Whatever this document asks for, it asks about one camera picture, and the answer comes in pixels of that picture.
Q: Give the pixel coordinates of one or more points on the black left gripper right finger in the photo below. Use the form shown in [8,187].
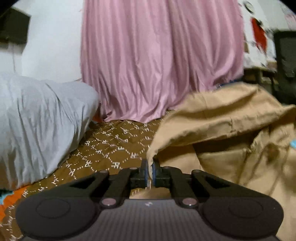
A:
[187,190]

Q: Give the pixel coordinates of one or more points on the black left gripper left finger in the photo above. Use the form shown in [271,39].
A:
[110,191]

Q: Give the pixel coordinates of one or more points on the tan Champion jacket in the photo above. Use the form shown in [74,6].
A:
[240,133]

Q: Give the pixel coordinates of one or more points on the brown patterned bed sheet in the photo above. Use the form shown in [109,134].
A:
[109,146]

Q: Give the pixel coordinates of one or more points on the grey pillow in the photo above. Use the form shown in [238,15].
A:
[42,122]

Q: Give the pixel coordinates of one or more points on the dark desk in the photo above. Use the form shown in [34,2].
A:
[261,76]

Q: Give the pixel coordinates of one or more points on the pink curtain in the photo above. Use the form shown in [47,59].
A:
[145,57]

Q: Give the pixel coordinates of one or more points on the black office chair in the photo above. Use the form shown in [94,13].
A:
[284,89]

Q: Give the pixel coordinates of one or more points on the red hanging item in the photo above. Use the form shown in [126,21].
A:
[259,35]

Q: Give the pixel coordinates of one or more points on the black wall box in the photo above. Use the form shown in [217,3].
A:
[14,27]

